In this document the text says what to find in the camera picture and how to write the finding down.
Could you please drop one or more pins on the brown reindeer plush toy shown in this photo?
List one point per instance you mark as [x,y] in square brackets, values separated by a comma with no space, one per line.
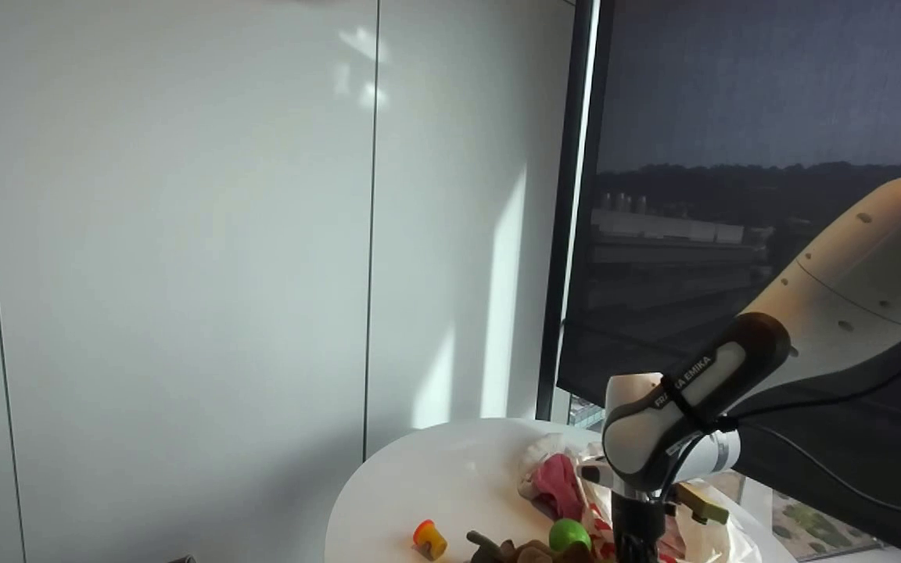
[518,550]

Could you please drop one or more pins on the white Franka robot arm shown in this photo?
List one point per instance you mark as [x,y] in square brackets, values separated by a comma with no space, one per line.
[858,281]

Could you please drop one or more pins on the black window frame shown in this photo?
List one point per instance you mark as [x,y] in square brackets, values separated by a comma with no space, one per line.
[565,207]

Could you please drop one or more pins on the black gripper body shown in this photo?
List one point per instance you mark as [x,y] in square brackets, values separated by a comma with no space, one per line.
[640,533]

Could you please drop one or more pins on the dark window roller blind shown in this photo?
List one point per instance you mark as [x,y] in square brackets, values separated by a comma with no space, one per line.
[765,104]

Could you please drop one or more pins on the bright green toy ball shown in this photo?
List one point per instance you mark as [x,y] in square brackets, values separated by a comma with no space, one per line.
[569,536]

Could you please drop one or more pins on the small orange ball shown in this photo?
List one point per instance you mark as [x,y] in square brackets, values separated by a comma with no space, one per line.
[430,539]

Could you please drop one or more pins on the white red plastic bag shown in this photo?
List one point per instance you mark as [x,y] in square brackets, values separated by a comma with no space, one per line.
[562,485]

